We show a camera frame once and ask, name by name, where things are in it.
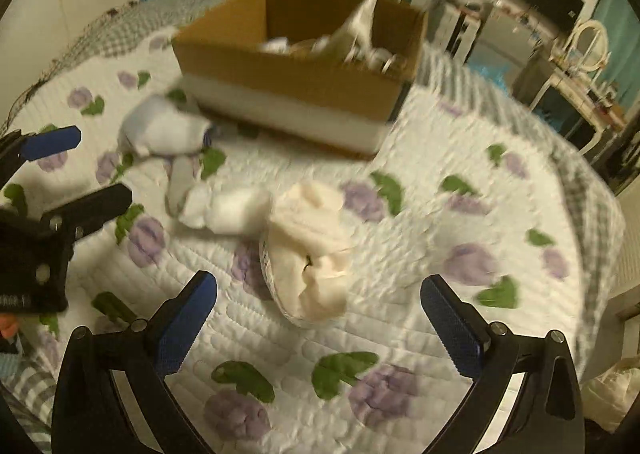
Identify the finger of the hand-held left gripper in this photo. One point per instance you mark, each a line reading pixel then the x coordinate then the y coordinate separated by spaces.
pixel 95 206
pixel 50 142

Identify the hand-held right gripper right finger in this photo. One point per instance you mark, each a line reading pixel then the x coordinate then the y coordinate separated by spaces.
pixel 452 329

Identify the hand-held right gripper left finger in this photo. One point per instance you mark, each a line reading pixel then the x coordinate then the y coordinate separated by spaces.
pixel 184 321

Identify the grey and white sock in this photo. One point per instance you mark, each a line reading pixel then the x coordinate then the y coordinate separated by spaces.
pixel 181 184

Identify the white and blue sock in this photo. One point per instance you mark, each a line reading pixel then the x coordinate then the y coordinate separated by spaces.
pixel 160 127

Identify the white fluffy sock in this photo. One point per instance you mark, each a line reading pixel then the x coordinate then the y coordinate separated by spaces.
pixel 235 211

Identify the cream sock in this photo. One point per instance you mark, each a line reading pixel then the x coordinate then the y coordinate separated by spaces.
pixel 315 234

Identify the brown cardboard box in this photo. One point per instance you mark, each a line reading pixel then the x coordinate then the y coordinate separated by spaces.
pixel 300 79

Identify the floral quilted bedspread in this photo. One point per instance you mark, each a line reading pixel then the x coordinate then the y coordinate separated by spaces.
pixel 400 234

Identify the white plastic bag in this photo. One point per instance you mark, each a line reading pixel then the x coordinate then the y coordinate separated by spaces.
pixel 612 391

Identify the small white sock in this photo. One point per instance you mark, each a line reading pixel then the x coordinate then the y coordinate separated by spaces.
pixel 275 44

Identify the teal fuzzy rug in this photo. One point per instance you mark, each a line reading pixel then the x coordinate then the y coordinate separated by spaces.
pixel 490 77

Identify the white desk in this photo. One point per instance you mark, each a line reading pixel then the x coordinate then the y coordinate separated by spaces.
pixel 570 94

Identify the white cabinet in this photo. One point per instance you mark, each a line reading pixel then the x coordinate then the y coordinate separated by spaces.
pixel 455 27

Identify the white round mirror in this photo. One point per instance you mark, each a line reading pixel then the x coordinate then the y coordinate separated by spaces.
pixel 590 44

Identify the upright white sock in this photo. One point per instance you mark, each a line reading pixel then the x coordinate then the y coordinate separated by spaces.
pixel 362 19

